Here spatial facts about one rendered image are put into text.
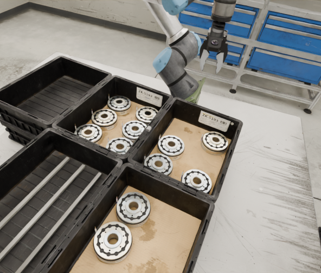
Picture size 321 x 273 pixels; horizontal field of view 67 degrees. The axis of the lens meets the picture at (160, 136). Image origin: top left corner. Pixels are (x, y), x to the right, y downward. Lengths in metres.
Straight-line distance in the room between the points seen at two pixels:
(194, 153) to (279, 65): 1.98
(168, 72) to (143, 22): 2.68
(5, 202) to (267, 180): 0.99
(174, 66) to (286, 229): 0.81
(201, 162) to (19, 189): 0.62
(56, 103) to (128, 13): 2.84
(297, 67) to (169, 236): 2.35
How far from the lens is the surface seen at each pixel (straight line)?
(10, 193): 0.90
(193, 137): 1.01
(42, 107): 1.16
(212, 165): 0.93
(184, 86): 1.17
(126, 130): 0.95
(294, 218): 1.11
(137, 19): 3.83
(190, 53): 1.23
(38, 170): 0.92
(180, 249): 0.75
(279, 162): 1.26
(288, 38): 2.69
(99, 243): 0.72
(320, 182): 2.40
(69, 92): 1.22
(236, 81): 2.86
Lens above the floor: 1.53
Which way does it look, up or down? 45 degrees down
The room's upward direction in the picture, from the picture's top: 8 degrees clockwise
